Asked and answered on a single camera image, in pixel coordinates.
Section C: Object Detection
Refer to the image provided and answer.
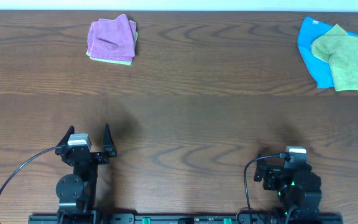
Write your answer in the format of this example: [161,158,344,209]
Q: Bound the black cable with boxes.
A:
[236,153,288,224]
[0,146,58,224]

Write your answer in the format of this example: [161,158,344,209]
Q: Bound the left black cable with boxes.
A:
[0,146,58,224]

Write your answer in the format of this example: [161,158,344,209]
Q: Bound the blue cloth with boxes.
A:
[297,17,358,88]

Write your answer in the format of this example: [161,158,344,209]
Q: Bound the folded light green cloth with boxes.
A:
[86,30,139,66]

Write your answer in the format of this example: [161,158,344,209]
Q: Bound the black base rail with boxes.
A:
[28,212,344,224]

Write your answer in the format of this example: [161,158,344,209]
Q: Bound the folded purple cloth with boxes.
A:
[87,14,138,60]

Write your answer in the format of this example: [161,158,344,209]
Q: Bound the green microfibre cloth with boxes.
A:
[310,24,358,91]

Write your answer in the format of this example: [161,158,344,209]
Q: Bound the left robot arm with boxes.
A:
[55,124,117,223]

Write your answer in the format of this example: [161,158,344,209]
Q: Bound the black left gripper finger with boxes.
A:
[102,123,117,157]
[57,126,75,147]

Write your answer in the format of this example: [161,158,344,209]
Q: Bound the right black cable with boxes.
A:
[236,153,288,224]

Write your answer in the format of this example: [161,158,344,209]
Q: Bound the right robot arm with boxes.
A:
[254,152,323,224]

